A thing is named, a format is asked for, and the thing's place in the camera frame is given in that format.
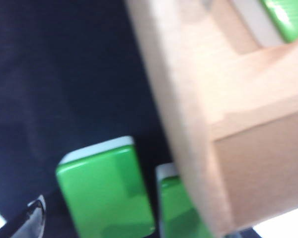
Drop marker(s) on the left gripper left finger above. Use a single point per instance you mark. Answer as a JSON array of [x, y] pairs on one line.
[[32, 223]]

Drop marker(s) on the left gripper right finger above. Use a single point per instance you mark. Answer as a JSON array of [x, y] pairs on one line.
[[245, 233]]

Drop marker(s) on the white green mahjong tile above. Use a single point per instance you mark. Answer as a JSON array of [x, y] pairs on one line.
[[104, 188], [280, 17], [176, 205]]

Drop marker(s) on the brown cardboard paper box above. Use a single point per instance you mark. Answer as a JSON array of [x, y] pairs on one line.
[[213, 86]]

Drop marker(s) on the black rectangular desk mat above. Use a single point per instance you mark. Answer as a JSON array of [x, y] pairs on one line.
[[52, 74]]

